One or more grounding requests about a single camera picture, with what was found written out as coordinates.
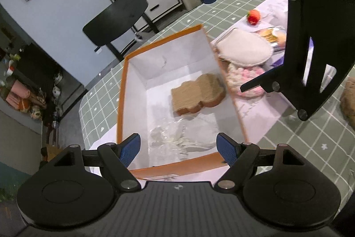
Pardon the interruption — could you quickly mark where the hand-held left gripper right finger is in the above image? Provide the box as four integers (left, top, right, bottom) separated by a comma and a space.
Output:
214, 133, 317, 191

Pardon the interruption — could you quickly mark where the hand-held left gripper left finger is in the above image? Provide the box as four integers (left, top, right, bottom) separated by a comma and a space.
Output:
40, 133, 142, 191

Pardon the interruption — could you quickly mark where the pink white crochet toy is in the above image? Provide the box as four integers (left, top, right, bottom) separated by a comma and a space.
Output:
226, 63, 265, 98

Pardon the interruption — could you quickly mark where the cream round fabric pad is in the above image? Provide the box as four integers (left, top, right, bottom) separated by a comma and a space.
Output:
216, 28, 274, 67

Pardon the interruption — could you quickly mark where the clear plastic bag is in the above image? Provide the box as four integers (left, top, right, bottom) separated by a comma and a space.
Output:
150, 120, 217, 160

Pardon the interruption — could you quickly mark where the foil snack packet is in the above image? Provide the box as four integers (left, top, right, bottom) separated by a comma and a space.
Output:
256, 27, 287, 49

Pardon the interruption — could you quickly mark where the red crochet strawberry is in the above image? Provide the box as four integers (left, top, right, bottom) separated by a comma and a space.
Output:
247, 9, 262, 26

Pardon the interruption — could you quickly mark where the purple tissue pack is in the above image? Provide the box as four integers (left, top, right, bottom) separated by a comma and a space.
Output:
268, 37, 337, 88

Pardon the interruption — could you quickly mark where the brown toast plush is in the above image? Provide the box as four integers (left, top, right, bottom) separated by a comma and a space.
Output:
171, 74, 226, 116

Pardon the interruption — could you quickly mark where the brown plush toy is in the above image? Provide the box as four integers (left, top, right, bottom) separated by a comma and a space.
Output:
341, 79, 355, 128

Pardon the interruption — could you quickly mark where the black chair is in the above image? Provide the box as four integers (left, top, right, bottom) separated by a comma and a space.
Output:
82, 0, 160, 62

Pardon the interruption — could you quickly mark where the pink rolled cloth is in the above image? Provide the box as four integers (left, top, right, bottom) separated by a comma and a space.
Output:
7, 80, 31, 108

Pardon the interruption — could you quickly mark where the dark cluttered shelf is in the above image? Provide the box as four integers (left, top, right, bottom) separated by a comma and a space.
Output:
0, 27, 86, 140

